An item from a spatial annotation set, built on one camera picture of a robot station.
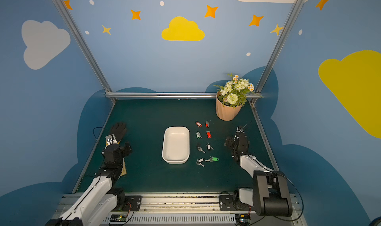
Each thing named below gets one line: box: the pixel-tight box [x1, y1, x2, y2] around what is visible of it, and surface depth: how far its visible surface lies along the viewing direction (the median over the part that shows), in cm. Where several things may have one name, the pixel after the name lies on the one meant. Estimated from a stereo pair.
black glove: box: [111, 121, 127, 143], surface depth 103 cm
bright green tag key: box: [204, 156, 220, 163], surface depth 92 cm
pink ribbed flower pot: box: [215, 91, 243, 121], surface depth 100 cm
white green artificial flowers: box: [212, 72, 264, 109], surface depth 89 cm
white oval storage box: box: [162, 126, 191, 165], surface depth 96 cm
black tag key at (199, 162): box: [195, 157, 205, 168], surface depth 90 cm
